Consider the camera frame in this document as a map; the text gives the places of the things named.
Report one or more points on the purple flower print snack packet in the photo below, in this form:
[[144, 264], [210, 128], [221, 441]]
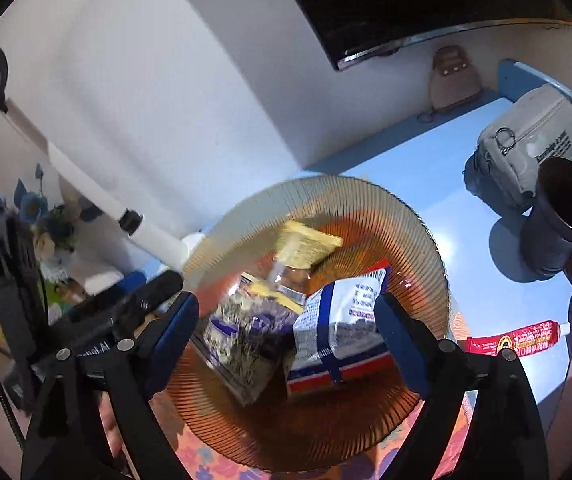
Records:
[[246, 340]]

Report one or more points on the grey zipper pouch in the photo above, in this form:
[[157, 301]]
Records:
[[521, 150]]

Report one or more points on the blue wooden panel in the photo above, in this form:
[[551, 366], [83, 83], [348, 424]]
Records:
[[511, 77]]

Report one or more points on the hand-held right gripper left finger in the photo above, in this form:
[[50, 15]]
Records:
[[175, 340]]

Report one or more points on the blue and white flower bouquet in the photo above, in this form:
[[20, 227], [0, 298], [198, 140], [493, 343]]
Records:
[[30, 207]]

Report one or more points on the white blue red snack packet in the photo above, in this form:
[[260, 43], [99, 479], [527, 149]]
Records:
[[341, 320]]

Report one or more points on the dark metal cup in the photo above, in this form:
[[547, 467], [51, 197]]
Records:
[[546, 245]]

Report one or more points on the red tube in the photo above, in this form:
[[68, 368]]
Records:
[[516, 338]]

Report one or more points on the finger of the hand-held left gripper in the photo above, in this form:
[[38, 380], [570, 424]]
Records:
[[135, 297]]

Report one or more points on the amber ribbed glass bowl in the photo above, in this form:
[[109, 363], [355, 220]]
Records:
[[316, 435]]

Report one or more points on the black flat screen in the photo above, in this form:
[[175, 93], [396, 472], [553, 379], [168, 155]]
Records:
[[416, 0]]

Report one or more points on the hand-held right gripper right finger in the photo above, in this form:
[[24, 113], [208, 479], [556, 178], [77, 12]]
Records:
[[401, 345]]

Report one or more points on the yellow snack packet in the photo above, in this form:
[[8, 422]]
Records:
[[306, 245]]

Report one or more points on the colourful floral cloth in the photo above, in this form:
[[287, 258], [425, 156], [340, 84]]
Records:
[[205, 460]]

